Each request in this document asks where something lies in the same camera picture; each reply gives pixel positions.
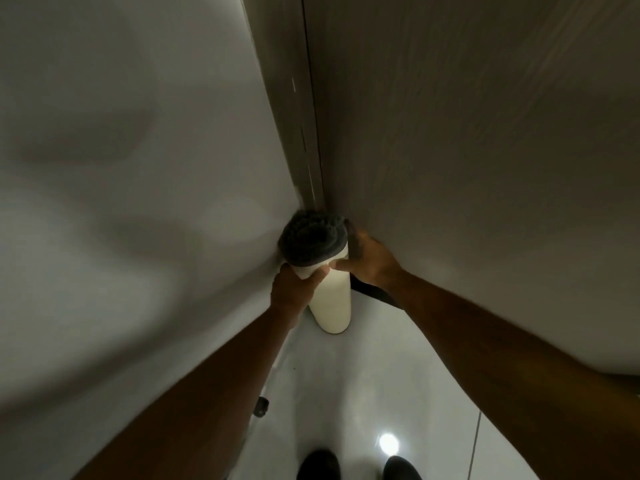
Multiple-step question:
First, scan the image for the brown wooden door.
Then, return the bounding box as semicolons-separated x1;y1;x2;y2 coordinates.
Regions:
302;0;640;376

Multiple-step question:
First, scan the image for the person's black left shoe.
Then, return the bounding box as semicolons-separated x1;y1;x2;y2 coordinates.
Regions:
296;448;342;480

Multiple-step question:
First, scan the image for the brown door frame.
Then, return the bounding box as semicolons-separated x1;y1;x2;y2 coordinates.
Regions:
239;0;327;211

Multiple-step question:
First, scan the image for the person's left hand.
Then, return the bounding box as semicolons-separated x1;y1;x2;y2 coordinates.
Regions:
270;263;331;330

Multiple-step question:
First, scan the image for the person's right forearm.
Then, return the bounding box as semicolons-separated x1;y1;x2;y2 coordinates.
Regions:
389;270;640;480

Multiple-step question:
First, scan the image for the person's black shoe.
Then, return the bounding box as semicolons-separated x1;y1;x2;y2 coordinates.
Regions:
382;455;424;480
296;448;342;480

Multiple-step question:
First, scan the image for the person's black right shoe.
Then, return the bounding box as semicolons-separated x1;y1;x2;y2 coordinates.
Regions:
382;455;424;480

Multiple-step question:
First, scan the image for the person's left forearm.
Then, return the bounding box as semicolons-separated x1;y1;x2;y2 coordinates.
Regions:
74;305;302;480

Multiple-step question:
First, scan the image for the white cylindrical bin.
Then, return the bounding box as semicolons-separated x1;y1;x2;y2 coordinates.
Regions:
291;242;354;336

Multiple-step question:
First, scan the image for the dark grey bin liner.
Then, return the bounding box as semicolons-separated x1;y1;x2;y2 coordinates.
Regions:
278;210;350;268

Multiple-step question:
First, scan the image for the person's right hand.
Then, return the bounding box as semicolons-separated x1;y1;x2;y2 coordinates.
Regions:
328;226;406;295

